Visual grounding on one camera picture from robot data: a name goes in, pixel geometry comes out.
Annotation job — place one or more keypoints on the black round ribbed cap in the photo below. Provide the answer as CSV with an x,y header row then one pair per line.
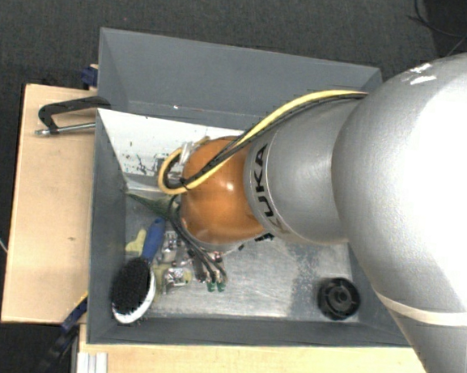
x,y
338,299

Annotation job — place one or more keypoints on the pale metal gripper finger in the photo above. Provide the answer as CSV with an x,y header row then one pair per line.
x,y
177,277
169,244

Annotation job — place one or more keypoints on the blue and white hairbrush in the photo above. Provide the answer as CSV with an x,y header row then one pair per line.
x,y
133,286

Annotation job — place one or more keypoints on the grey metal bin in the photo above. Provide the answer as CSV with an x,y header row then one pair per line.
x,y
257,289

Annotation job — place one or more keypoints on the pale wood board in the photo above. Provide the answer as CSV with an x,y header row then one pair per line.
x,y
49,206

